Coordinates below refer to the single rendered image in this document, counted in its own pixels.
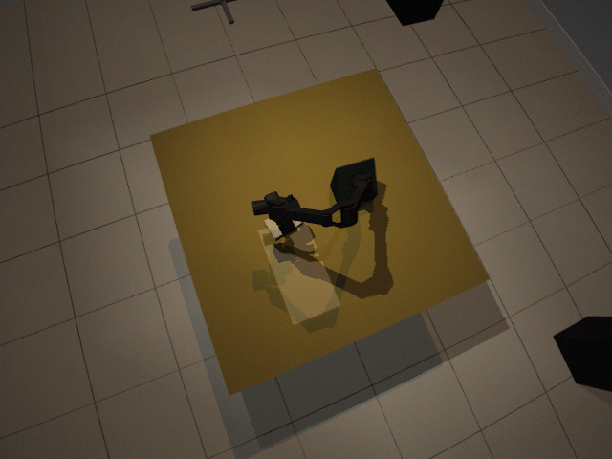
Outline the beige rectangular board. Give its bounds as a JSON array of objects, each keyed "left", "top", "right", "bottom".
[{"left": 264, "top": 218, "right": 303, "bottom": 239}]

